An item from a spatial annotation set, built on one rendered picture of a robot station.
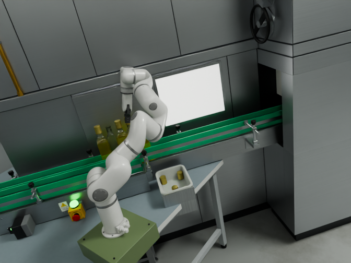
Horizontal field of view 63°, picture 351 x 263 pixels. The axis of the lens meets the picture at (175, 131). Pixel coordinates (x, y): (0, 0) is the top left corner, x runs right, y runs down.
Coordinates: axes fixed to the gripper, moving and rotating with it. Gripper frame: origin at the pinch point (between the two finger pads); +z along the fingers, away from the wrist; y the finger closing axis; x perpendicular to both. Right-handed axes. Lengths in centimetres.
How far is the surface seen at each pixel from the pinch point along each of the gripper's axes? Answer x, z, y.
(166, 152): 22.4, 20.2, 4.6
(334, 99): 112, -17, 25
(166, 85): 24.4, -15.8, -11.6
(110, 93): -8.4, -11.0, -11.9
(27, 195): -53, 38, 13
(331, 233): 142, 82, 25
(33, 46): -47, -36, -15
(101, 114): -14.4, 1.4, -12.0
